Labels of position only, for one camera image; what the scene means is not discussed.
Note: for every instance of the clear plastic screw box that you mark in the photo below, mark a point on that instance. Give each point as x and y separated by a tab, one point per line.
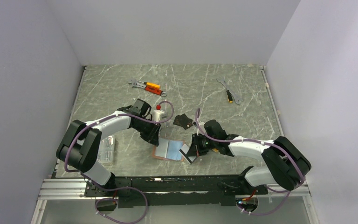
106	150

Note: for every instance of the red orange adjustable wrench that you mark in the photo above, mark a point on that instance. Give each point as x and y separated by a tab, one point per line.
147	86

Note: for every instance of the aluminium frame rail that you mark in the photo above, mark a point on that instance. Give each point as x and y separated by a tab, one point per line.
62	189

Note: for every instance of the black VIP card stack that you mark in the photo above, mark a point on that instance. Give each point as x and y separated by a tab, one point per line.
183	121

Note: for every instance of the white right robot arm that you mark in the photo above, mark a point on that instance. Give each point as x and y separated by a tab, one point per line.
284	164

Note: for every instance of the silver open end wrench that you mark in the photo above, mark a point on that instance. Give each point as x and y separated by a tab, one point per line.
237	99

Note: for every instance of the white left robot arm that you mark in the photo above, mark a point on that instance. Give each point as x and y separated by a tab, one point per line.
80	145

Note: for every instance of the brown leather card holder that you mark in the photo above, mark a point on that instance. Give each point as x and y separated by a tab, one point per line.
168	150

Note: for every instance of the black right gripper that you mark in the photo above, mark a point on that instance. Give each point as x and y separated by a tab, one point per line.
195	149

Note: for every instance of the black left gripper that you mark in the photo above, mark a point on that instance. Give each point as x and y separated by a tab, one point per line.
152	136

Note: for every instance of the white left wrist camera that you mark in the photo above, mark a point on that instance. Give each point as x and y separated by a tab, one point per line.
158	115

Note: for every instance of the silver magnetic stripe card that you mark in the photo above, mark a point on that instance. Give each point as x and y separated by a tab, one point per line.
189	155

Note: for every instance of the yellow handled screwdriver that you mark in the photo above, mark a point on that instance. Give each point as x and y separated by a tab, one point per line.
229	96

